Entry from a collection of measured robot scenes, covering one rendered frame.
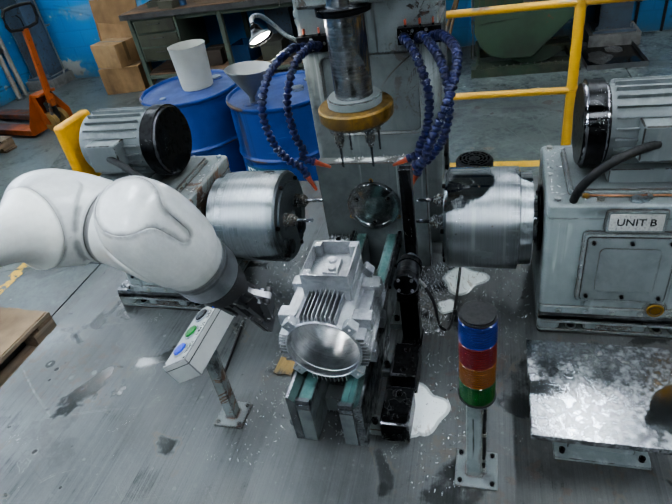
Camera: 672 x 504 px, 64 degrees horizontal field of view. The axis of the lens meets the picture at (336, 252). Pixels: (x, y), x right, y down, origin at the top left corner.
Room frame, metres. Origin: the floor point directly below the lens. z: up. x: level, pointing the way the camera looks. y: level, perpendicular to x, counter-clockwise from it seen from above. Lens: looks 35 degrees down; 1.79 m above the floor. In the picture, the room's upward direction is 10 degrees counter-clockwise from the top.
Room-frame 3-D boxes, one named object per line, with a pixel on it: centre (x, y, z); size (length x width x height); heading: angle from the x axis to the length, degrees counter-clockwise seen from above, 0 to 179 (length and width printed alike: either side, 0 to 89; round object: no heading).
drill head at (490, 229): (1.09, -0.41, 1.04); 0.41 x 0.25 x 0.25; 70
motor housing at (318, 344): (0.86, 0.03, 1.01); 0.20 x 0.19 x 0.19; 161
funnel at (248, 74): (2.78, 0.27, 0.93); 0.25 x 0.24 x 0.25; 161
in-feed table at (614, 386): (0.64, -0.46, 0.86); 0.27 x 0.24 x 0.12; 70
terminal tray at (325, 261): (0.90, 0.01, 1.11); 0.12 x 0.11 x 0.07; 161
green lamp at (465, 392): (0.59, -0.20, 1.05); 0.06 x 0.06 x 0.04
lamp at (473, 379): (0.59, -0.20, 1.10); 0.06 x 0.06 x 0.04
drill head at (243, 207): (1.32, 0.24, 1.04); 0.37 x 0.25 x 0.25; 70
